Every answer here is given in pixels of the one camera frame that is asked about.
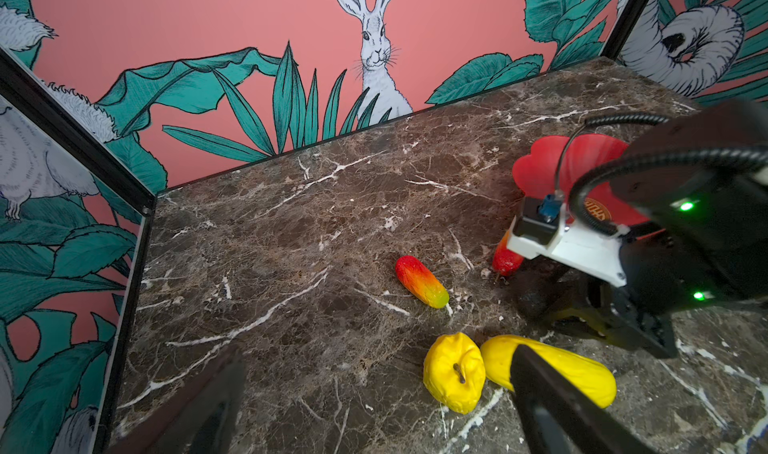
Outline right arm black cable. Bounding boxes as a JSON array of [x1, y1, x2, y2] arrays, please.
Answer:
[[553, 113, 768, 237]]

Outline black corner post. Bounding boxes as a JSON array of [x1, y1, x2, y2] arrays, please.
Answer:
[[601, 0, 649, 61], [1, 49, 155, 453]]

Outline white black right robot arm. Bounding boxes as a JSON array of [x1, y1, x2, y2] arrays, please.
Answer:
[[506, 99, 767, 359]]

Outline red fake fruit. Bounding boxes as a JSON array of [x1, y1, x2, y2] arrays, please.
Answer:
[[492, 230, 525, 277]]

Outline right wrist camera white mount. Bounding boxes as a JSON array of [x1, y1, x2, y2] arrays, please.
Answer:
[[506, 195, 627, 287]]

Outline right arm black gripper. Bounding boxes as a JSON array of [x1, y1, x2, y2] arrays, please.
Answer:
[[510, 233, 767, 454]]

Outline yellow fake lemon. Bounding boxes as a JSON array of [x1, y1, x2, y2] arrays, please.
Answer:
[[480, 335, 617, 409]]

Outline black left corner post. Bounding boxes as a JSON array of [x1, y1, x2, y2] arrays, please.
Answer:
[[1, 49, 155, 453]]

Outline red yellow green mango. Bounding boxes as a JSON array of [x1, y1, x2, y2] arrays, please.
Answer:
[[395, 256, 449, 309]]

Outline black right corner post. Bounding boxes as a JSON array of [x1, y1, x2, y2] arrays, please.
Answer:
[[601, 0, 649, 61]]

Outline red flower-shaped fruit bowl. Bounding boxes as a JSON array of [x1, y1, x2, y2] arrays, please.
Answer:
[[512, 133, 647, 226]]

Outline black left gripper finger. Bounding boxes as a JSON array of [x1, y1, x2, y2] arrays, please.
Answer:
[[107, 357, 245, 453]]

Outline yellow fake apple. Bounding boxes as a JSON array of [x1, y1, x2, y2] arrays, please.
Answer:
[[423, 332, 486, 414]]

